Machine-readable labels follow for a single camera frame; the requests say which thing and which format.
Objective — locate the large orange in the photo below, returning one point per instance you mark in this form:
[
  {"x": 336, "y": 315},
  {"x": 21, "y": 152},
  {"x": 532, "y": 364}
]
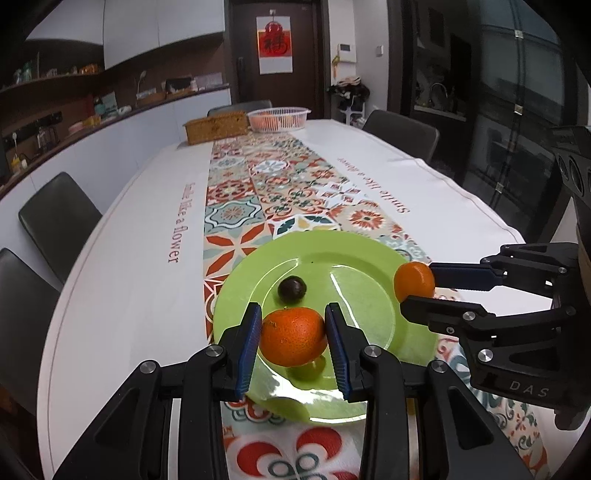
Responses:
[{"x": 293, "y": 337}]

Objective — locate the dark dining chair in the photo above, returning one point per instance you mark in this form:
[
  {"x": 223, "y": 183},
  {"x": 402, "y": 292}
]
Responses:
[
  {"x": 239, "y": 107},
  {"x": 23, "y": 332},
  {"x": 400, "y": 134},
  {"x": 57, "y": 221}
]

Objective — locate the white plastic basket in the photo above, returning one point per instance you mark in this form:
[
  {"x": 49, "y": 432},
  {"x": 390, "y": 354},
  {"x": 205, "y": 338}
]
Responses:
[{"x": 278, "y": 118}]

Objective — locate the patterned table runner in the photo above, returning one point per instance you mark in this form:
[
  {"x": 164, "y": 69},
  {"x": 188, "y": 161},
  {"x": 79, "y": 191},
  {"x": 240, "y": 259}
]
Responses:
[{"x": 277, "y": 194}]

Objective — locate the woven brown basket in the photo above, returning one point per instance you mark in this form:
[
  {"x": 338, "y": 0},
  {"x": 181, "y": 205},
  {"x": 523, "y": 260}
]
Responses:
[{"x": 216, "y": 127}]

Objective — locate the white sideboard cabinet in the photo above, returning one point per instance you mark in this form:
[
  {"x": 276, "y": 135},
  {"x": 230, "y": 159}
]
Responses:
[{"x": 92, "y": 147}]

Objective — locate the small orange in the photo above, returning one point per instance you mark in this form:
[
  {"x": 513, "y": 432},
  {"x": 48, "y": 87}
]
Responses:
[{"x": 414, "y": 287}]

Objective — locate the oranges in white basket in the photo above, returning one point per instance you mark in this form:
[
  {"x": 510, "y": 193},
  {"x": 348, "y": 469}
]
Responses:
[{"x": 276, "y": 121}]

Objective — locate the white shoe rack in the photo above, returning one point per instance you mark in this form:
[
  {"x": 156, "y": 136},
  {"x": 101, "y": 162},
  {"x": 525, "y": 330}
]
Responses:
[{"x": 353, "y": 108}]

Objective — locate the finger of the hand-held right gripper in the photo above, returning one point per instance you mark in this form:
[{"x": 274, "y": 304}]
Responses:
[
  {"x": 443, "y": 316},
  {"x": 461, "y": 275}
]

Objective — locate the white intercom panel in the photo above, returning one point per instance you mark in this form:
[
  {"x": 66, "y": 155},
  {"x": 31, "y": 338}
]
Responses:
[{"x": 346, "y": 52}]

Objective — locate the brown door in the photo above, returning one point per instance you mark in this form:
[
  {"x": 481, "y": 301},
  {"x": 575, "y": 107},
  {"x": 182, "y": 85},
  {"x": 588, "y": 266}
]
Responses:
[{"x": 272, "y": 53}]

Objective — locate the white desk lamp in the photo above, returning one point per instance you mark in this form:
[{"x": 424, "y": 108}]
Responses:
[{"x": 141, "y": 83}]

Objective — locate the green plate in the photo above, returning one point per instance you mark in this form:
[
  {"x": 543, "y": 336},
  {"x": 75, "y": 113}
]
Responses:
[{"x": 323, "y": 277}]

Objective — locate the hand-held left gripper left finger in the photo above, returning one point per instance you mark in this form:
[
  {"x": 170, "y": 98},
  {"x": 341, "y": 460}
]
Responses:
[{"x": 246, "y": 348}]

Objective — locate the red wall calendar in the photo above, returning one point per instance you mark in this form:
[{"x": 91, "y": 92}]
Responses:
[{"x": 276, "y": 45}]

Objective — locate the white wall cabinet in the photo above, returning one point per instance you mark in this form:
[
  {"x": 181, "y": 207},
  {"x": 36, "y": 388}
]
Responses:
[{"x": 138, "y": 27}]

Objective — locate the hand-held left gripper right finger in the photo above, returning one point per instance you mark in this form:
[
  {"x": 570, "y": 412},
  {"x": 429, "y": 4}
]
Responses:
[{"x": 336, "y": 347}]

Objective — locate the dark round fruit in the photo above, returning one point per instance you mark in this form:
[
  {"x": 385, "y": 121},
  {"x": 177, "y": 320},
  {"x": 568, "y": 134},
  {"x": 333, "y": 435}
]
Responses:
[{"x": 292, "y": 290}]

